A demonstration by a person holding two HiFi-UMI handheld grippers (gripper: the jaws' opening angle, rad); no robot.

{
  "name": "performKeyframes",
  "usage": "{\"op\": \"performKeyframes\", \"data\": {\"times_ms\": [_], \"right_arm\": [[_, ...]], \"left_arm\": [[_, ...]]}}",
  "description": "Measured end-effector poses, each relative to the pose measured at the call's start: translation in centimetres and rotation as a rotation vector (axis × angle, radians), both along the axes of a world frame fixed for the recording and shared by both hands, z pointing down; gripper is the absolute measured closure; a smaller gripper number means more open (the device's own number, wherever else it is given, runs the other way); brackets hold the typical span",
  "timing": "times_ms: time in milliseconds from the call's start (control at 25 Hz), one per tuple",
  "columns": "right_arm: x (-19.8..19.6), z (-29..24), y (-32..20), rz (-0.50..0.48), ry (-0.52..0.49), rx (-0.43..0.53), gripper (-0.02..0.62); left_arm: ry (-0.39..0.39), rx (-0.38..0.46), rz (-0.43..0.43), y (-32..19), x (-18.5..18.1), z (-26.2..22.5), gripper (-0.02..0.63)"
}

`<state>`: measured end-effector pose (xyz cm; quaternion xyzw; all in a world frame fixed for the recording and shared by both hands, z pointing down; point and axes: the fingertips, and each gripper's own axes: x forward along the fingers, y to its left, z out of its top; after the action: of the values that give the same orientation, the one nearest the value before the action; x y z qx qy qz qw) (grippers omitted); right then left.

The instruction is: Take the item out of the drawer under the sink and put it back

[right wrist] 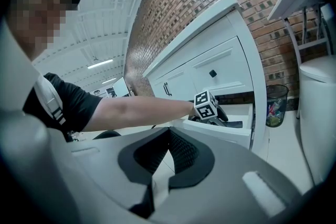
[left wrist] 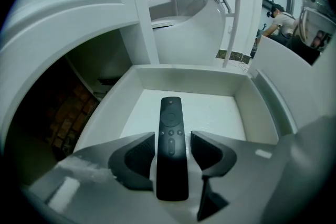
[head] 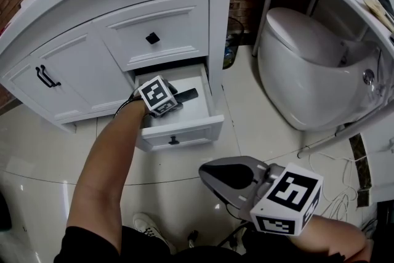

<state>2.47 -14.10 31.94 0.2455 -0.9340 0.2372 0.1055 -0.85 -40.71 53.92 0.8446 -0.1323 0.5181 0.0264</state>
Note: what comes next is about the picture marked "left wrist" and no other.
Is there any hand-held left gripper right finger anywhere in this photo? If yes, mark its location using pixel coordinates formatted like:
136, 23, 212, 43
190, 114, 336, 224

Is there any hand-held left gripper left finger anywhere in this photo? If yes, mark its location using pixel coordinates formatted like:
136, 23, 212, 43
22, 131, 169, 224

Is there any black remote control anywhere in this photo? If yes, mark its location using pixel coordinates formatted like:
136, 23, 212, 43
156, 96, 190, 202

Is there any white vanity cabinet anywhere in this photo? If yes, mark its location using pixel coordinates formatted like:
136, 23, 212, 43
0, 0, 161, 187

